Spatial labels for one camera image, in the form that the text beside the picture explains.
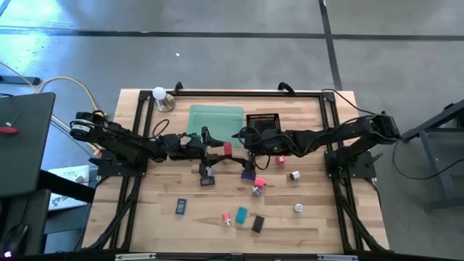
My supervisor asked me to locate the black aluminium table frame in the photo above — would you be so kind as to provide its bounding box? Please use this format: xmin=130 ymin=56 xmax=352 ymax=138
xmin=81 ymin=88 xmax=391 ymax=254

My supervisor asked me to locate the red handled screwdriver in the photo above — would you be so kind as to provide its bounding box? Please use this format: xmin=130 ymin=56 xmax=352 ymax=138
xmin=0 ymin=107 xmax=23 ymax=136

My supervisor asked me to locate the black floor cable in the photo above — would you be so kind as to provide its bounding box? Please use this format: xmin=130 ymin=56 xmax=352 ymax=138
xmin=391 ymin=139 xmax=464 ymax=181

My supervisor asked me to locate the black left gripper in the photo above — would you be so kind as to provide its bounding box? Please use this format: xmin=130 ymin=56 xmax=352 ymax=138
xmin=168 ymin=125 xmax=248 ymax=175

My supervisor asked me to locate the teal plastic box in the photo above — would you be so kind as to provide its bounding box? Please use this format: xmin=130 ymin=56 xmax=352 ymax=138
xmin=235 ymin=206 xmax=249 ymax=225

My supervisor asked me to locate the white printed sheet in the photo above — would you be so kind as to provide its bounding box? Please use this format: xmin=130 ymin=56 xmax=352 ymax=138
xmin=48 ymin=191 xmax=90 ymax=212

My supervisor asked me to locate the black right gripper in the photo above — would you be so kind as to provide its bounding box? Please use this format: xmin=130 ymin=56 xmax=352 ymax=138
xmin=231 ymin=127 xmax=291 ymax=174

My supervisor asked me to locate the yellow cable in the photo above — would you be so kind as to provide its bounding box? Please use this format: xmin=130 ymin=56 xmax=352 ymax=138
xmin=0 ymin=61 xmax=104 ymax=157

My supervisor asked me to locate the white bulb on brass base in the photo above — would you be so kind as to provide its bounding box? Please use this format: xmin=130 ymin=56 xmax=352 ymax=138
xmin=152 ymin=86 xmax=177 ymax=113

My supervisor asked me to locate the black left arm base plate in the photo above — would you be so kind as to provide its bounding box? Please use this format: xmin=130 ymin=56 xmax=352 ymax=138
xmin=89 ymin=147 xmax=150 ymax=178

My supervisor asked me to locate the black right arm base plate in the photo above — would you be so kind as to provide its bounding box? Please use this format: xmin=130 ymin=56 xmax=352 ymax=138
xmin=324 ymin=150 xmax=378 ymax=179

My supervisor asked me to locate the teal translucent plastic bin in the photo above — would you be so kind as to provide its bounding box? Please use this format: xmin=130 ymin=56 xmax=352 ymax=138
xmin=186 ymin=104 xmax=247 ymax=149

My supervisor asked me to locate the black plastic box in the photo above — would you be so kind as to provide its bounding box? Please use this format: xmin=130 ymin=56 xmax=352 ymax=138
xmin=251 ymin=215 xmax=265 ymax=233

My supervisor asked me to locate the black metal side table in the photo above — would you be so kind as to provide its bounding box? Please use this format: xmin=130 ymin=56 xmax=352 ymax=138
xmin=400 ymin=98 xmax=464 ymax=213

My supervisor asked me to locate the black slotted plastic basket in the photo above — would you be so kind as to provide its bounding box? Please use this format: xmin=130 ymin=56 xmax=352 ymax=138
xmin=245 ymin=112 xmax=282 ymax=133

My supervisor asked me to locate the black computer mouse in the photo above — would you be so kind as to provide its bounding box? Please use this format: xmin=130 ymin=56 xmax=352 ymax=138
xmin=1 ymin=223 xmax=29 ymax=254

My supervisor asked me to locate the black floor bar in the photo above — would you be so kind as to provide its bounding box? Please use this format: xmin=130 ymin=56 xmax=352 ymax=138
xmin=0 ymin=75 xmax=41 ymax=85

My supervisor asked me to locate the white cardboard box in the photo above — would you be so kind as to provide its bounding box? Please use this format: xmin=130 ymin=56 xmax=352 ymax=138
xmin=48 ymin=165 xmax=91 ymax=186

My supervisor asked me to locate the grey aluminium edge bracket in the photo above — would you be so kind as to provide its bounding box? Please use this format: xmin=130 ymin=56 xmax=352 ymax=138
xmin=317 ymin=253 xmax=359 ymax=261
xmin=115 ymin=252 xmax=157 ymax=261

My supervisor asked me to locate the dark side desk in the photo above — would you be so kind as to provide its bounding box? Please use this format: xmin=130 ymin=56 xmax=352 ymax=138
xmin=0 ymin=91 xmax=57 ymax=199

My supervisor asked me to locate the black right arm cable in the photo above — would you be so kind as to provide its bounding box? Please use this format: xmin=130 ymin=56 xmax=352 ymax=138
xmin=320 ymin=88 xmax=380 ymax=117

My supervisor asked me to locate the black desk beam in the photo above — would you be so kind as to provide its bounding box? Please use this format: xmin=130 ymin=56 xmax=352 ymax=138
xmin=38 ymin=169 xmax=96 ymax=204

